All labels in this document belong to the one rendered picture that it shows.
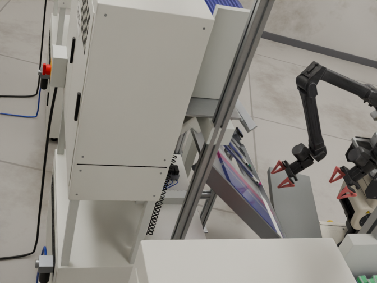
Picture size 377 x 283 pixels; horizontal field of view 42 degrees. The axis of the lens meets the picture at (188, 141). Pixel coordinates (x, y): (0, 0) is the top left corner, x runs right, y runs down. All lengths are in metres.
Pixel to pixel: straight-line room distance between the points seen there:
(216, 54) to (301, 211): 1.28
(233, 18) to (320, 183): 2.55
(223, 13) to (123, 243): 1.08
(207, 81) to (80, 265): 0.90
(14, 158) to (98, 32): 2.10
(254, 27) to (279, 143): 2.78
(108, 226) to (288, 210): 0.94
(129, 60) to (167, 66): 0.11
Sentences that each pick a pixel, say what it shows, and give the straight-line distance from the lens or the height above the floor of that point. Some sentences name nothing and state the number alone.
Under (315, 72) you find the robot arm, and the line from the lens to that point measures 2.22.
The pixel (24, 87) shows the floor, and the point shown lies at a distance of 3.99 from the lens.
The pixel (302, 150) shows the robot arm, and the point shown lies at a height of 0.97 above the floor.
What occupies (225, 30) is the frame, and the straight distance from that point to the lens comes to 1.54.
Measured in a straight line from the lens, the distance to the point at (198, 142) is 1.79.
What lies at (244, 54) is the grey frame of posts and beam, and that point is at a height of 1.65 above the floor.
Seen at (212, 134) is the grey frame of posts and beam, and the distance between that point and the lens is 1.57.
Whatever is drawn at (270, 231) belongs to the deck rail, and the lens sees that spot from 2.11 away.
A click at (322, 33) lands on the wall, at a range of 5.84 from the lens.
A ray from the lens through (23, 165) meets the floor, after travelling 3.32.
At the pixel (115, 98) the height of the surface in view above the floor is 1.43.
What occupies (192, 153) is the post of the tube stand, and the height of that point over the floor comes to 0.44.
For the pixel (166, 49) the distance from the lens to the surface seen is 1.40.
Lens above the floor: 2.26
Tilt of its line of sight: 37 degrees down
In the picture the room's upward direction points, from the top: 18 degrees clockwise
